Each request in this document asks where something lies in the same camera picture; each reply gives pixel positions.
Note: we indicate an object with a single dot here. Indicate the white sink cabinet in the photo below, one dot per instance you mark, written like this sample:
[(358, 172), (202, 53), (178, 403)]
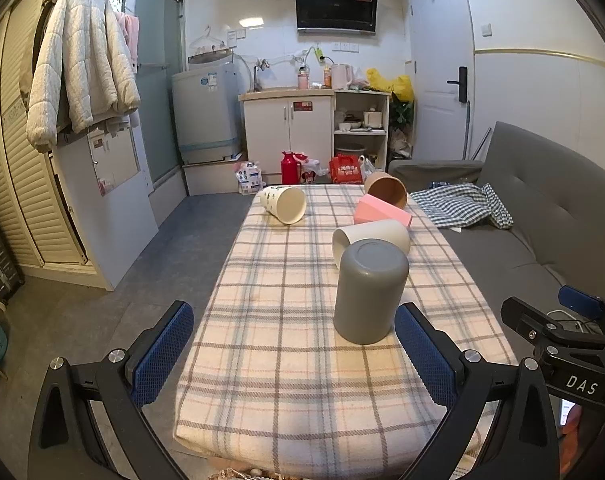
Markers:
[(287, 130)]

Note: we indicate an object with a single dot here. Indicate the pink square cup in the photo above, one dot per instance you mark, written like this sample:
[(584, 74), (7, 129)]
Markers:
[(380, 211)]

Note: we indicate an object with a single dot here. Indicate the white platform step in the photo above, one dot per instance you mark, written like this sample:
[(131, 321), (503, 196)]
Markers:
[(210, 175)]

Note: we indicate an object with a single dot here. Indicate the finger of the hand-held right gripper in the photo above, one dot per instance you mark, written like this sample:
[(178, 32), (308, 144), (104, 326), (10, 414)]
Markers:
[(580, 301), (547, 321)]

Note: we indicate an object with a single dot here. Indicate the white cup with green print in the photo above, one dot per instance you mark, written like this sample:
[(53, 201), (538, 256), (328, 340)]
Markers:
[(285, 205)]

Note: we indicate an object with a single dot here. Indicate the brown cup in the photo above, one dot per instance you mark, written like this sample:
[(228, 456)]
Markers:
[(386, 189)]

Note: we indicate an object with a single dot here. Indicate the frosted glass door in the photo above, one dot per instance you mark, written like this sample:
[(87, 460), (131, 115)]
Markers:
[(155, 85)]

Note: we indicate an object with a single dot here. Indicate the grey cup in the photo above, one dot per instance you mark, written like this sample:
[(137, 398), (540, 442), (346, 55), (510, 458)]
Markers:
[(370, 292)]

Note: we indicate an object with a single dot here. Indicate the white printed packet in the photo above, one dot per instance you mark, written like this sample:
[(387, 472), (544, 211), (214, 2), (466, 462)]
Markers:
[(247, 177)]

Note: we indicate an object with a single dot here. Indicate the cream louvered wardrobe doors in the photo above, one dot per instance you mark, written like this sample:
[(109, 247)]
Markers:
[(17, 195)]

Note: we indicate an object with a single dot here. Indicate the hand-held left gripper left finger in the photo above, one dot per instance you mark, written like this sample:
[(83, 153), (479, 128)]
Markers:
[(162, 355)]

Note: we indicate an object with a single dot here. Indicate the red shopping bag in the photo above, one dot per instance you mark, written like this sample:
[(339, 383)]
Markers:
[(346, 170)]

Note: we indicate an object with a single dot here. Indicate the metal faucet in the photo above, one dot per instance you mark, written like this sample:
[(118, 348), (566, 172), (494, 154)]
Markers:
[(260, 67)]

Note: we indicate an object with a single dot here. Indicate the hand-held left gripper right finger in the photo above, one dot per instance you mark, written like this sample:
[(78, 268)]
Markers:
[(422, 355)]

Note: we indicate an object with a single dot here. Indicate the white clothes hanger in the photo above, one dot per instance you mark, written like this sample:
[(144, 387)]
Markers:
[(208, 42)]

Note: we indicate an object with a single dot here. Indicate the white door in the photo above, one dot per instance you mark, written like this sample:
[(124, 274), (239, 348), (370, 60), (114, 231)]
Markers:
[(440, 45)]

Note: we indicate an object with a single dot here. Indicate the grey sofa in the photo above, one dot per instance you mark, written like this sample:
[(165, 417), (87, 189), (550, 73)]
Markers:
[(532, 195)]

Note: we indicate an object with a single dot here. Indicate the blue checked cloth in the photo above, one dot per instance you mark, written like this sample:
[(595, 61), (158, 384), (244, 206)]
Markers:
[(462, 205)]

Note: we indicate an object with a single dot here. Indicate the white cartoon plastic bag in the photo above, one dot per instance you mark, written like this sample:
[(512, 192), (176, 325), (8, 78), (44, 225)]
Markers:
[(313, 170)]

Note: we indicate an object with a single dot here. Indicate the red thermos jug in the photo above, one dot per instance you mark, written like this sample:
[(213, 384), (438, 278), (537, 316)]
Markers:
[(288, 170)]

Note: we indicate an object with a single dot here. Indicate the grey basin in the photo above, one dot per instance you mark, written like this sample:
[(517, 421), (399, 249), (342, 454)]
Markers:
[(351, 150)]

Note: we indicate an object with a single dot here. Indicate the yellow plastic bag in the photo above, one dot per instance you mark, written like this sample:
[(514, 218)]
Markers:
[(395, 85)]

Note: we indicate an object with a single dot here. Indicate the white leaning board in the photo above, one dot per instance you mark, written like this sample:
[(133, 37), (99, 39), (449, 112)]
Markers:
[(107, 220)]

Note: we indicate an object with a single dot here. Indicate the white wall switch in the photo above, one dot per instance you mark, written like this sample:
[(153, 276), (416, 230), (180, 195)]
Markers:
[(486, 30)]

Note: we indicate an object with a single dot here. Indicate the white washing machine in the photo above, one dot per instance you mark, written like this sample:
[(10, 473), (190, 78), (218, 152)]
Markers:
[(205, 110)]

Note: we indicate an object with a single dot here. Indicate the pale pink kettle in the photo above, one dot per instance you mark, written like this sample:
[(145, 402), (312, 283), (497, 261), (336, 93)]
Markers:
[(341, 77)]

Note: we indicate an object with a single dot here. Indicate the plaid tablecloth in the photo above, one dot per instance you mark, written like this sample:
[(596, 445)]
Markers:
[(282, 320)]

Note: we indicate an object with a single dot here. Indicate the white jug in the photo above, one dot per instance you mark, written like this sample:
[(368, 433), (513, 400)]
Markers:
[(372, 119)]

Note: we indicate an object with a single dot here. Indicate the pink hanging cloth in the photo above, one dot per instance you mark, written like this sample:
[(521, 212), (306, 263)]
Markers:
[(129, 32)]

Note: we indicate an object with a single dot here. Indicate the plain white cup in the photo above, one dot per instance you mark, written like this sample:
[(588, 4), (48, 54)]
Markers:
[(377, 235)]

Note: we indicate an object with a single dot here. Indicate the black plastic crate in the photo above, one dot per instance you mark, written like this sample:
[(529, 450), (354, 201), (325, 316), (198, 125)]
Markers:
[(0, 260)]

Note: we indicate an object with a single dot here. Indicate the white open shelf unit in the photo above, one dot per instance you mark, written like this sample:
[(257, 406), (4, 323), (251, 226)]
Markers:
[(360, 132)]

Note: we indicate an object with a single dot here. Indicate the orange bottle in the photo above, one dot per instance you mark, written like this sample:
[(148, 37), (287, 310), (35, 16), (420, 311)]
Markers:
[(327, 76)]

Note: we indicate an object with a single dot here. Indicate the white puffer jacket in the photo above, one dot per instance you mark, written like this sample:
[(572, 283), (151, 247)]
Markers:
[(80, 60)]

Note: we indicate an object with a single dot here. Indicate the pink bottle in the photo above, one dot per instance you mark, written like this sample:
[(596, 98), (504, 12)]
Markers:
[(302, 79)]

